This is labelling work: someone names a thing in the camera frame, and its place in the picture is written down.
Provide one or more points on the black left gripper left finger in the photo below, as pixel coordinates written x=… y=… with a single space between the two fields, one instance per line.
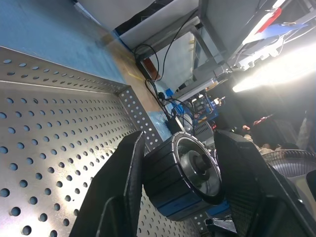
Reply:
x=111 y=192

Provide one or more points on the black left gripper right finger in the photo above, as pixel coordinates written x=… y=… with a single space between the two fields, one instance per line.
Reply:
x=247 y=185

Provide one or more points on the perforated steel tray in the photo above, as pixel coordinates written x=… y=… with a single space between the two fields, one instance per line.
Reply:
x=49 y=123

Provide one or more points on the person with dark hair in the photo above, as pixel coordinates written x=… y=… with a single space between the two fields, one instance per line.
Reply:
x=271 y=135

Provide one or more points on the black power adapter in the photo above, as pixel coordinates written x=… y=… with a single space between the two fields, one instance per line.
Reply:
x=174 y=124

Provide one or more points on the bright tube light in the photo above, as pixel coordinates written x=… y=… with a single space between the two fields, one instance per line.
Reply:
x=271 y=74

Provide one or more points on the grey metal frame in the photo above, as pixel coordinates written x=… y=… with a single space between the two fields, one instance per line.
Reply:
x=206 y=22

